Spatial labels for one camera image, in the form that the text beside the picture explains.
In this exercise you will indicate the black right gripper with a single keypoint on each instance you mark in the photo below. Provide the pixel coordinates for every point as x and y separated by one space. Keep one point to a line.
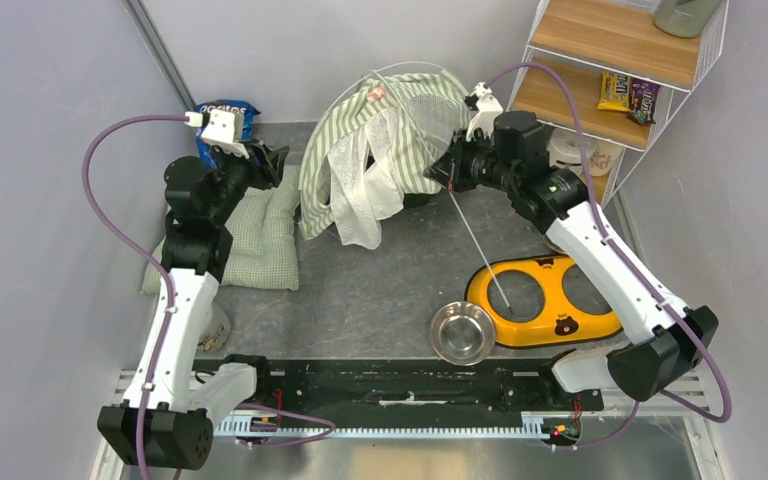
448 171

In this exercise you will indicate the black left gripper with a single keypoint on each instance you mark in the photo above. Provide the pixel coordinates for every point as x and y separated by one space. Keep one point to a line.
272 163

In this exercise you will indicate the green striped pet tent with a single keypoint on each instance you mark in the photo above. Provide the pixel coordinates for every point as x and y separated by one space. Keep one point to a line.
368 153

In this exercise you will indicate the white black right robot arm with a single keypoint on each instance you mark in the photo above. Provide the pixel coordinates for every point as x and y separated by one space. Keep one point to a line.
667 338

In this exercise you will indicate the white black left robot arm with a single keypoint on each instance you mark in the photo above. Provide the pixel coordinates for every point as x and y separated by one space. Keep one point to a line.
163 421

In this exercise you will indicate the green checked pet cushion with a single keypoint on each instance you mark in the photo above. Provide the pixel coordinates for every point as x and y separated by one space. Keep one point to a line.
263 253

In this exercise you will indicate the yellow pet bowl holder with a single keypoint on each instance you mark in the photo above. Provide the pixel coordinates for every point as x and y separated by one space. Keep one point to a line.
558 321

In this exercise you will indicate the blue Doritos chip bag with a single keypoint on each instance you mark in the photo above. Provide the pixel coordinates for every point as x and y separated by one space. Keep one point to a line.
204 150

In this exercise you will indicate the white toilet paper roll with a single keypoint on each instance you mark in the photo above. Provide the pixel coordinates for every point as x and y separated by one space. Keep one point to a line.
567 151

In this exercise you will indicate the cream printed cup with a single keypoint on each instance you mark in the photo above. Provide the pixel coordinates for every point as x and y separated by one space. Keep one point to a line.
605 155

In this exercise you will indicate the steel bowl front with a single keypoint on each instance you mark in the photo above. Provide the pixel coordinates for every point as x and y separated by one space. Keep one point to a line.
462 333

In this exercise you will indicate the yellow candy bag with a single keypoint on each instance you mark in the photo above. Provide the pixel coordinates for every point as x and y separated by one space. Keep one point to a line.
615 92

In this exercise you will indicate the dark purple candy bag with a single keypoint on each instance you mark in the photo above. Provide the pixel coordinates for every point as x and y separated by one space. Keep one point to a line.
643 101

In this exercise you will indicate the green bottle top shelf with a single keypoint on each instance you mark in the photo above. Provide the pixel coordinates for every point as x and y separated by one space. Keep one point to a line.
684 18

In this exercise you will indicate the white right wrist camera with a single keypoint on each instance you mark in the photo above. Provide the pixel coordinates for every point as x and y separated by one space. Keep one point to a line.
485 108

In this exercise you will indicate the white wire wooden shelf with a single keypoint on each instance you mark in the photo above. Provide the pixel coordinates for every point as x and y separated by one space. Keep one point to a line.
627 72

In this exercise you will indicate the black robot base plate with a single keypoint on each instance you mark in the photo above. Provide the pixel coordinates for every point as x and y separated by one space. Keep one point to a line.
508 384

